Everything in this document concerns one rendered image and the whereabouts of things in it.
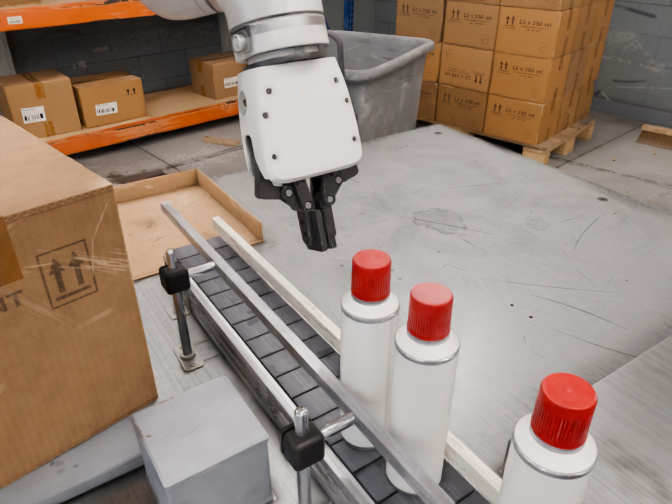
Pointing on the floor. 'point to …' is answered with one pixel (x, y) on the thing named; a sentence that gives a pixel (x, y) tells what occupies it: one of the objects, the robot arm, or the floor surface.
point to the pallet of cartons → (510, 67)
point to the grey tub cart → (381, 78)
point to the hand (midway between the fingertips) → (317, 228)
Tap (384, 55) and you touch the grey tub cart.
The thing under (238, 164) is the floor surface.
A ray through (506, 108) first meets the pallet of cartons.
